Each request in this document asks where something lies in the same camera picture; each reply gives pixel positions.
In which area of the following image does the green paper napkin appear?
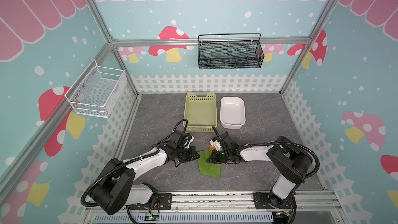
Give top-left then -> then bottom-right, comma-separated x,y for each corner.
198,149 -> 221,178

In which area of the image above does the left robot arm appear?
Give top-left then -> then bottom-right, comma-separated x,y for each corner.
80,119 -> 200,215

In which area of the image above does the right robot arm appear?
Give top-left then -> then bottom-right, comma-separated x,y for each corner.
207,127 -> 320,209

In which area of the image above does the green perforated plastic basket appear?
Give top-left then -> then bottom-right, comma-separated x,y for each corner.
184,92 -> 218,133

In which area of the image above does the white plastic tub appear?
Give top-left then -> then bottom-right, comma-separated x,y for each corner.
220,96 -> 246,130

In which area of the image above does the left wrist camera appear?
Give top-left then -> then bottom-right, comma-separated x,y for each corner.
181,133 -> 194,148

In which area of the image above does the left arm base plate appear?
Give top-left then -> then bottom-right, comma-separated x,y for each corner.
129,193 -> 173,211

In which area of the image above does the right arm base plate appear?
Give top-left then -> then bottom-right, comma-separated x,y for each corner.
253,192 -> 294,209

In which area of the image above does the aluminium mounting rail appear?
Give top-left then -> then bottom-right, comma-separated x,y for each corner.
81,190 -> 349,224

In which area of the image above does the black wire mesh basket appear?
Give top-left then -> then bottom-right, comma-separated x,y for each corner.
198,33 -> 265,70

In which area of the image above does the white wire mesh basket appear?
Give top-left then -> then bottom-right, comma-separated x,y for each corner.
65,60 -> 127,118

